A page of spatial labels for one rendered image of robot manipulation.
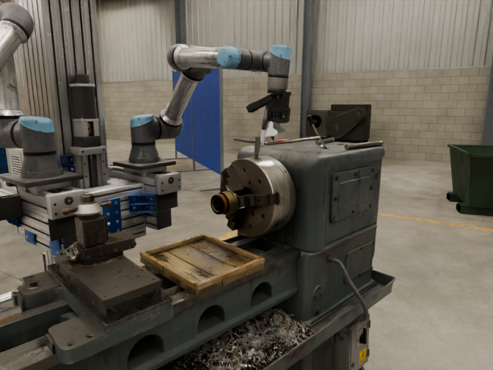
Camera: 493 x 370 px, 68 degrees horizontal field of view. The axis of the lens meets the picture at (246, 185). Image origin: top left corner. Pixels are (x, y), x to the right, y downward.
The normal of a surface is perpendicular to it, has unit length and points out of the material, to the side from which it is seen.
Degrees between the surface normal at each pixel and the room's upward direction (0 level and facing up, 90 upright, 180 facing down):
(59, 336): 0
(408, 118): 90
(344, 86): 90
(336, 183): 90
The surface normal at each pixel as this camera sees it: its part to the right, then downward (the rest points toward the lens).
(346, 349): -0.73, 0.15
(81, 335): 0.00, -0.98
